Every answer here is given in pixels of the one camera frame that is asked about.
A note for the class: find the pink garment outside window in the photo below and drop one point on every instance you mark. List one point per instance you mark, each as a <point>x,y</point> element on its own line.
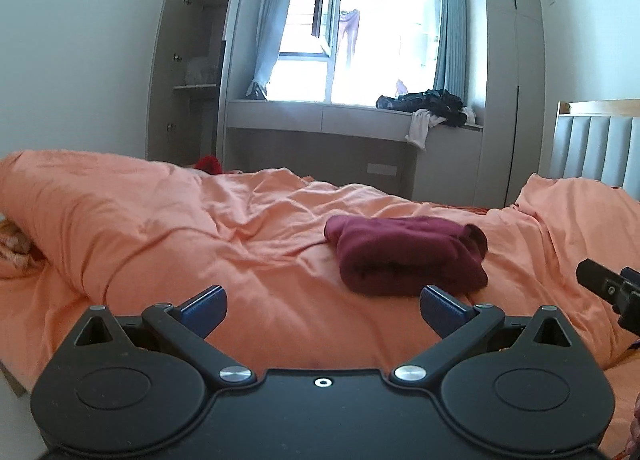
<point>349,30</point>

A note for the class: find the dark clothes pile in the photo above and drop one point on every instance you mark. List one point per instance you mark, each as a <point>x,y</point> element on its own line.
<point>439,102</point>

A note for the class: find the blue-grey curtain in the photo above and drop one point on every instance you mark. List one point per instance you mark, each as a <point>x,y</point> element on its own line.
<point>269,38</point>
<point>450,73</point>

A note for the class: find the white wall socket plate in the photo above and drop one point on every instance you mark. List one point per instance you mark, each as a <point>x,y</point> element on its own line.
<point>382,170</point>

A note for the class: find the grey padded headboard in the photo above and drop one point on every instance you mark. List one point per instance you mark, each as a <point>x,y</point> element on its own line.
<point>598,140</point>

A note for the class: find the dark red shirt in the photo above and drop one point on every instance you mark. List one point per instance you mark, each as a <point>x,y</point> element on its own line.
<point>400,256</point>

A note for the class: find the red object behind bed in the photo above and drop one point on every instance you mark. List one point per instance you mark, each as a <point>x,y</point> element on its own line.
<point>209,165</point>

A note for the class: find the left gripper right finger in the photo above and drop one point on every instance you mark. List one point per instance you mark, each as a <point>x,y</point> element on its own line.
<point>507,386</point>

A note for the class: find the left blue-grey curtain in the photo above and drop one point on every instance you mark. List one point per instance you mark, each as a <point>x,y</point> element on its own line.
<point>269,38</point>

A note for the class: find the tall grey wardrobe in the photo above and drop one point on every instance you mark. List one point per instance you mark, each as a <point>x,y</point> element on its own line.
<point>513,110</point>

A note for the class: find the grey window bench cabinet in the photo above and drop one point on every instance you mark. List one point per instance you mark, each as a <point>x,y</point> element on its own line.
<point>335,143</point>

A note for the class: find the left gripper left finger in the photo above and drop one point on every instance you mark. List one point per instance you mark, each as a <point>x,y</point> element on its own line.
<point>134,385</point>

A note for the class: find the right blue-grey curtain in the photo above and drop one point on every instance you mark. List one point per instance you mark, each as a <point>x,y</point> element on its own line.
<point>450,73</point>

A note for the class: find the open grey wardrobe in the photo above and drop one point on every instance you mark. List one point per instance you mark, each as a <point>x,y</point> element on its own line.
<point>189,80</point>

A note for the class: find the white garment hanging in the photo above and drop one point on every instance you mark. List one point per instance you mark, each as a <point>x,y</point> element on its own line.
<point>421,123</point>

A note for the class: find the open window sash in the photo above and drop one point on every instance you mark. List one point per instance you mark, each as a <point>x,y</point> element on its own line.
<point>322,25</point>

